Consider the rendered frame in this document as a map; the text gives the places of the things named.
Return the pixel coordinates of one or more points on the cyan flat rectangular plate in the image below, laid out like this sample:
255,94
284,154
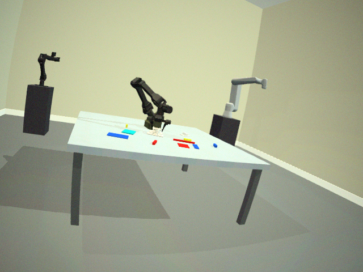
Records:
129,131

